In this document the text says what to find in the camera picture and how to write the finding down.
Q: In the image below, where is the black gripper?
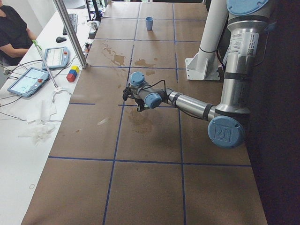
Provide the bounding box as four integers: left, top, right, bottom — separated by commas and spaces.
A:
131, 91, 145, 112

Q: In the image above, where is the blue plastic cup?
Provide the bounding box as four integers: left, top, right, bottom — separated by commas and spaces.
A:
145, 16, 153, 30

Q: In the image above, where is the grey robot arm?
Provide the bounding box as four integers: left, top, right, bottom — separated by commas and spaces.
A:
123, 0, 277, 149

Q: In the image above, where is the blue block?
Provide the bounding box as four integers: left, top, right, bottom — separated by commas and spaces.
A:
69, 69, 77, 76

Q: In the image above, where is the red block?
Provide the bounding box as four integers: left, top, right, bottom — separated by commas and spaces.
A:
66, 73, 76, 82

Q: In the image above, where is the yellow block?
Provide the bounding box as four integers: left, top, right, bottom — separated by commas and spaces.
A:
71, 66, 80, 73

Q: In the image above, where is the silver metal cylinder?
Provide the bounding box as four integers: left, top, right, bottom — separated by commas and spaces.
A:
90, 21, 100, 30

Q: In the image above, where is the far teach pendant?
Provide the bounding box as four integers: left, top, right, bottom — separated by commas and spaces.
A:
44, 47, 69, 70

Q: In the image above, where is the teach pendant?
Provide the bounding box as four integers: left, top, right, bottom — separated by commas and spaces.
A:
7, 67, 49, 98
44, 47, 69, 70

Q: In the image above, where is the crumpled white tissue paper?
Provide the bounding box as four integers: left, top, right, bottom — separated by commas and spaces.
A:
18, 99, 57, 145

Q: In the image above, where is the black computer mouse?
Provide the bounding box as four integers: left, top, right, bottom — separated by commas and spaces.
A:
56, 37, 67, 43

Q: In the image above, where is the black keyboard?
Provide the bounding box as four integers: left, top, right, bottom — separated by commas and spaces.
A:
62, 13, 78, 36

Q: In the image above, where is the near teach pendant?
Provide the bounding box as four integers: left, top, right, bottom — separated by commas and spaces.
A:
7, 67, 49, 98

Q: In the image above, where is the long metal grabber tool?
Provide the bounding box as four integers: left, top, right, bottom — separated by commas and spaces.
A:
32, 40, 72, 103

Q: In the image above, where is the seated person black shirt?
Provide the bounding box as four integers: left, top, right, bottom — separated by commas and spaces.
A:
0, 3, 37, 66

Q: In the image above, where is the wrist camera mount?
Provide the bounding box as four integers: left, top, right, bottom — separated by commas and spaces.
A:
122, 86, 134, 101

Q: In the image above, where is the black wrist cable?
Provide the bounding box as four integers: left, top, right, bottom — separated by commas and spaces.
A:
140, 79, 167, 94

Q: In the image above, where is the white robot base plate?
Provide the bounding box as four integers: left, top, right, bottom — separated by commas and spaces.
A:
185, 0, 229, 81

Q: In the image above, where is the aluminium frame post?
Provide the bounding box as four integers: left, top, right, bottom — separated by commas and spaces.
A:
53, 0, 88, 69

